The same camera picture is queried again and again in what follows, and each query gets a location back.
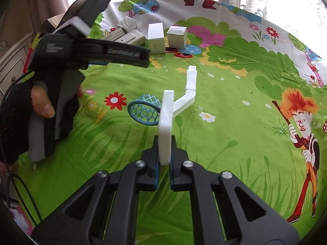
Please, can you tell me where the flat white printed box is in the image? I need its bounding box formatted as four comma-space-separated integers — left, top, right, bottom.
101, 28, 127, 42

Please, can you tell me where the silver white small box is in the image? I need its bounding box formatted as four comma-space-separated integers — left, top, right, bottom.
117, 16, 138, 30

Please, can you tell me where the green printed blanket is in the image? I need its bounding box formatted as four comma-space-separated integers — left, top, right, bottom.
10, 0, 327, 245

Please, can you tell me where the silver cube box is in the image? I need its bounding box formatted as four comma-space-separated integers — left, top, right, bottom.
167, 26, 188, 49

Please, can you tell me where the white oblong box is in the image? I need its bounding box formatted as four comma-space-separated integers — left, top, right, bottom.
118, 30, 147, 46

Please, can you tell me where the person's left hand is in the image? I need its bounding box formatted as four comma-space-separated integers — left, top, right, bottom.
0, 80, 56, 164

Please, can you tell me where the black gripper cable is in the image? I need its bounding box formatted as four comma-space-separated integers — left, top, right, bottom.
0, 73, 43, 226

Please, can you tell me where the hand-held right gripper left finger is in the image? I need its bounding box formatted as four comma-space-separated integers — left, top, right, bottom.
31, 135, 160, 245

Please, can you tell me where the tall white box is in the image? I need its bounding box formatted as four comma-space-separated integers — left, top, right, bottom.
147, 22, 166, 54

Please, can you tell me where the beige carved cabinet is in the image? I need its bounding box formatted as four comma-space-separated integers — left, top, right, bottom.
0, 31, 35, 95

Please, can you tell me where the brown patterned curtain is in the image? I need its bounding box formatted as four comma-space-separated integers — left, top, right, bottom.
26, 0, 69, 31

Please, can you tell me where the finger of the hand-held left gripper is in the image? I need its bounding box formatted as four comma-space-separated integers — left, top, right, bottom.
84, 38, 151, 68

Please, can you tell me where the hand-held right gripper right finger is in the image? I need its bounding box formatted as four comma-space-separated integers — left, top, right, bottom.
169, 135, 299, 245

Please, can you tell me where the white and blue toy hoop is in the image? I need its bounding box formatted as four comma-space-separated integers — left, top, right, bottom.
127, 66, 198, 165

